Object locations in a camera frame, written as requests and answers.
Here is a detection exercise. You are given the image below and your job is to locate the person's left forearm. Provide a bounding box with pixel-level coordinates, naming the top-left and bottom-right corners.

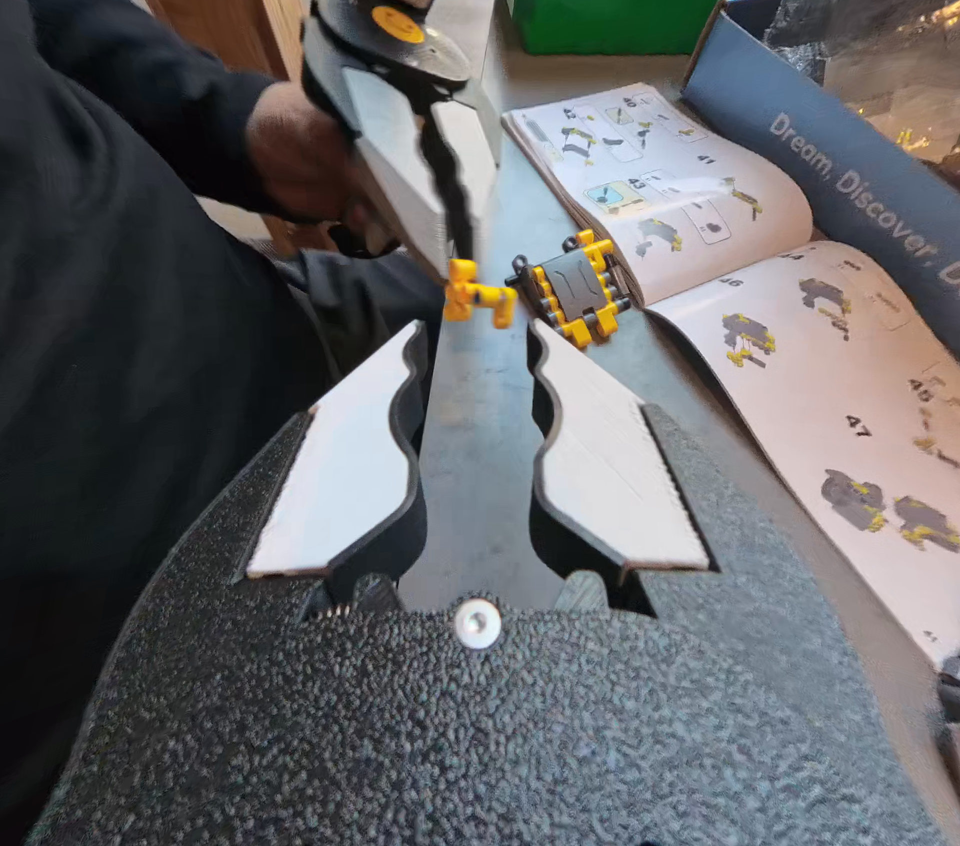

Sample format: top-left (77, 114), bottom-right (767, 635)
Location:
top-left (0, 0), bottom-right (282, 217)

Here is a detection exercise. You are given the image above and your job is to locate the yellow grey brick assembly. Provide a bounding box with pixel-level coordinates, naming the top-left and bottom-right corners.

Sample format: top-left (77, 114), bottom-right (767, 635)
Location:
top-left (504, 229), bottom-right (633, 348)

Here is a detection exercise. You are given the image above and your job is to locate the yellow brick beam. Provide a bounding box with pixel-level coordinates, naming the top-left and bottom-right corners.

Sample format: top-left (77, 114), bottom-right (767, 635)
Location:
top-left (468, 283), bottom-right (520, 329)

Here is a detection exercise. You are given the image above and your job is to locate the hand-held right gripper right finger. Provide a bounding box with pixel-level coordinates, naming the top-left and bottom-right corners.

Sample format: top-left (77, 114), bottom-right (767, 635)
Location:
top-left (527, 319), bottom-right (712, 588)

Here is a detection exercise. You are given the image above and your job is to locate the open instruction booklet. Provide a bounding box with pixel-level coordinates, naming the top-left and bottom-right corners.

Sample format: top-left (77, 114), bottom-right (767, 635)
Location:
top-left (501, 82), bottom-right (960, 670)

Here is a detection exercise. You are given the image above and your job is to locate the blue cardboard box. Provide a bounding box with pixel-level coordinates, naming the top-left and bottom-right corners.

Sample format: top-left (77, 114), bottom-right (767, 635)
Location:
top-left (681, 0), bottom-right (960, 337)

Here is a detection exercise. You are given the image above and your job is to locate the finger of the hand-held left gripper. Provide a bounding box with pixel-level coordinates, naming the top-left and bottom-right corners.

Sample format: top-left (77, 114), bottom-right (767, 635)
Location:
top-left (341, 68), bottom-right (455, 286)
top-left (420, 99), bottom-right (501, 262)

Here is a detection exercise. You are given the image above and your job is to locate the grey desk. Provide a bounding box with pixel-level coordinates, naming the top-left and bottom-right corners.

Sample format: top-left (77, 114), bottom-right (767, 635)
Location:
top-left (397, 54), bottom-right (960, 846)

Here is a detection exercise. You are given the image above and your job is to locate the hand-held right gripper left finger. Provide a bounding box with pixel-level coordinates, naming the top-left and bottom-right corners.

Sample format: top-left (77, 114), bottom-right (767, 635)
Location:
top-left (244, 321), bottom-right (429, 592)

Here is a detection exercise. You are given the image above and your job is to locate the person's body in black clothing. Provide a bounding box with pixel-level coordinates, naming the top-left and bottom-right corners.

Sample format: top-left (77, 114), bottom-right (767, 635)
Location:
top-left (0, 0), bottom-right (444, 846)

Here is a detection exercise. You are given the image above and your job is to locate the person's left hand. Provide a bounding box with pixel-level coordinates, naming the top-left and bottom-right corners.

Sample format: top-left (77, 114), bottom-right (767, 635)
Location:
top-left (243, 81), bottom-right (372, 224)

